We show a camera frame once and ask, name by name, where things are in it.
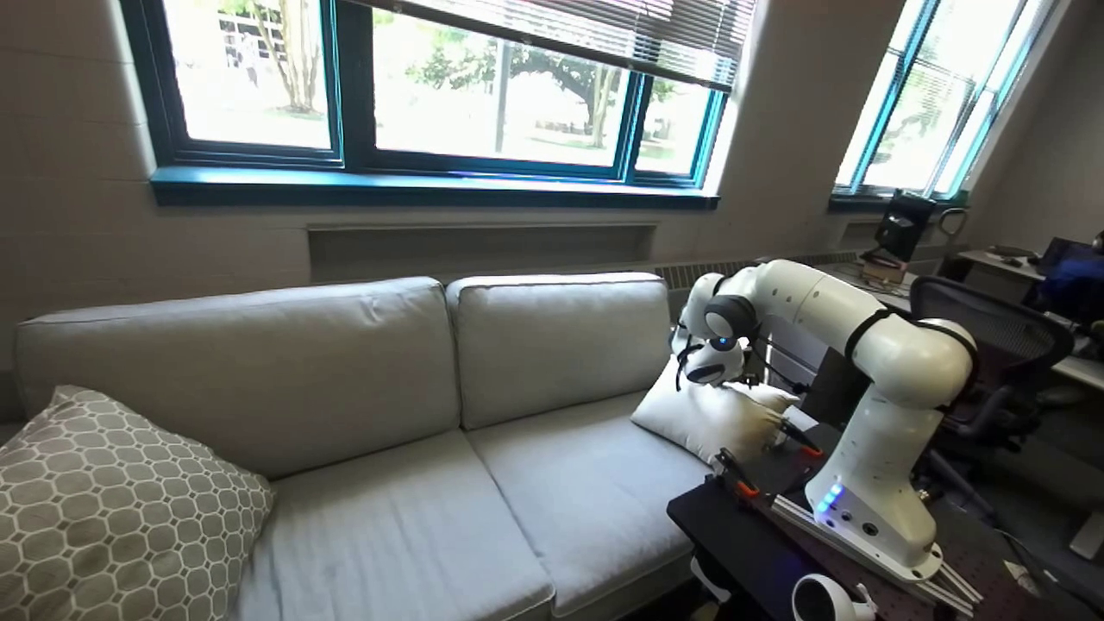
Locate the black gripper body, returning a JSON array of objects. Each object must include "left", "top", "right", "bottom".
[{"left": 679, "top": 343, "right": 746, "bottom": 387}]

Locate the cream striped cushion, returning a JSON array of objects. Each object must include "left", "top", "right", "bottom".
[
  {"left": 628, "top": 360, "right": 785, "bottom": 468},
  {"left": 737, "top": 381, "right": 804, "bottom": 460}
]

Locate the grey fabric couch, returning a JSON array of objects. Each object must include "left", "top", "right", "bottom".
[{"left": 10, "top": 268, "right": 820, "bottom": 621}]

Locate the baseboard radiator grille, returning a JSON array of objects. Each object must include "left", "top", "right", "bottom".
[{"left": 651, "top": 258, "right": 706, "bottom": 322}]

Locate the orange black clamp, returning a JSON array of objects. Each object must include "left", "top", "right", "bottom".
[
  {"left": 714, "top": 445, "right": 768, "bottom": 503},
  {"left": 772, "top": 417, "right": 823, "bottom": 464}
]

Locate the dark grey cabinet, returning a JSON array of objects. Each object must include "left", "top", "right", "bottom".
[{"left": 759, "top": 322, "right": 865, "bottom": 428}]

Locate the black robot table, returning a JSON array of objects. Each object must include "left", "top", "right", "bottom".
[{"left": 662, "top": 414, "right": 1104, "bottom": 621}]

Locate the black boxy device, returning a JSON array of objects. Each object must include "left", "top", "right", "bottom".
[{"left": 873, "top": 191, "right": 941, "bottom": 267}]

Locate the white VR controller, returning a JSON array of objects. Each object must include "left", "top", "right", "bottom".
[{"left": 785, "top": 571, "right": 879, "bottom": 621}]

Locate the black office chair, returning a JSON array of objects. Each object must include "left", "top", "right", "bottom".
[{"left": 909, "top": 272, "right": 1079, "bottom": 464}]

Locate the white desk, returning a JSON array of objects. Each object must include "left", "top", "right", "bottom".
[{"left": 950, "top": 245, "right": 1104, "bottom": 394}]

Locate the slatted window blind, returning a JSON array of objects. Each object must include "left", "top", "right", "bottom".
[{"left": 361, "top": 0, "right": 766, "bottom": 98}]

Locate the narrow teal framed window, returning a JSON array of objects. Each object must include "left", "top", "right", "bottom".
[{"left": 827, "top": 0, "right": 1076, "bottom": 216}]

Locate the wide teal framed window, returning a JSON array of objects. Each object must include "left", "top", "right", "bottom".
[{"left": 117, "top": 0, "right": 737, "bottom": 211}]

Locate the white floor object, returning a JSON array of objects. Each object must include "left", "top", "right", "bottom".
[{"left": 1065, "top": 507, "right": 1104, "bottom": 564}]

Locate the grey lattice patterned cushion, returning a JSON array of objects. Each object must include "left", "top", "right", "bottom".
[{"left": 0, "top": 382, "right": 277, "bottom": 621}]

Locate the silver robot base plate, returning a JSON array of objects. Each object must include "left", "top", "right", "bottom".
[{"left": 766, "top": 491, "right": 987, "bottom": 615}]

